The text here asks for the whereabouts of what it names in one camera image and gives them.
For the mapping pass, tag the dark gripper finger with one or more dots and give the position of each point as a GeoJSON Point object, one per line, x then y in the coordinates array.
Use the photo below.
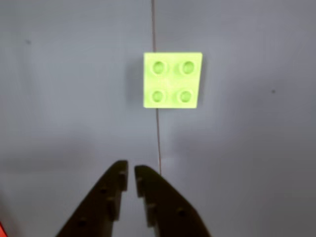
{"type": "Point", "coordinates": [98, 207]}
{"type": "Point", "coordinates": [170, 205]}

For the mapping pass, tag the green lego block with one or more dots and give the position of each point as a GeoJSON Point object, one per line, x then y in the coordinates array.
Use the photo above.
{"type": "Point", "coordinates": [170, 80]}

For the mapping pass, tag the clear box with red tape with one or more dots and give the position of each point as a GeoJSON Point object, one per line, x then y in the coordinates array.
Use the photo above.
{"type": "Point", "coordinates": [2, 230]}

